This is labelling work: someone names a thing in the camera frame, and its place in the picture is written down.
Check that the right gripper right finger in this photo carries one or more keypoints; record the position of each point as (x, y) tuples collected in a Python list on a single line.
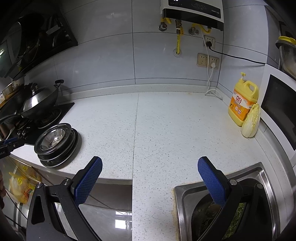
[(215, 181)]

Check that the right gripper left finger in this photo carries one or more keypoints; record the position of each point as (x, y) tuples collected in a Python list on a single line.
[(85, 179)]

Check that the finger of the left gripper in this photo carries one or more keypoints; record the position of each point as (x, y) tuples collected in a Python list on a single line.
[(9, 147), (8, 141)]

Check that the small steel dish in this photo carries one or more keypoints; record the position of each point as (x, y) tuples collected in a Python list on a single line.
[(50, 139)]

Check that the medium steel bowl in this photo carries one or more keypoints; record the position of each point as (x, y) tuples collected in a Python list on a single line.
[(57, 148)]

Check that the person's left hand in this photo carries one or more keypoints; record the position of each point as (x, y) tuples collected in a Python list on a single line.
[(2, 187)]

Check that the black gas stove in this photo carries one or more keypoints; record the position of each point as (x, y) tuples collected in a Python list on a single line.
[(31, 128)]

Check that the steel sink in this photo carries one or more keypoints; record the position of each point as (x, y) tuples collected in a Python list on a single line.
[(250, 211)]

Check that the steel wok with lid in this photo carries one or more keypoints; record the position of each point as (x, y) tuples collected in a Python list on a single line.
[(41, 98)]

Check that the napa cabbage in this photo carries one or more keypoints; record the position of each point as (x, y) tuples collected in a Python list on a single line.
[(251, 123)]

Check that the yellow detergent bottle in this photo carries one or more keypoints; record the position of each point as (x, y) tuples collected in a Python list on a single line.
[(245, 95)]

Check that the black range hood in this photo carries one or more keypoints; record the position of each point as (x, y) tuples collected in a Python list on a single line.
[(32, 39)]

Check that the white microwave oven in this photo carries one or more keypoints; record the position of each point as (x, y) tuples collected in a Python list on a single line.
[(277, 102)]

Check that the steel pot on microwave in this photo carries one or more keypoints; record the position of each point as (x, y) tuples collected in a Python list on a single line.
[(287, 49)]

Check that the white water heater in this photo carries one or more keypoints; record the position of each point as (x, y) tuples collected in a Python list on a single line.
[(208, 13)]

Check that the beige wall socket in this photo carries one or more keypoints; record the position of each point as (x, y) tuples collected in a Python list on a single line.
[(204, 60)]

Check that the upper wall socket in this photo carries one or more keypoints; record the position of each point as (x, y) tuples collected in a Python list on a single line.
[(210, 41)]

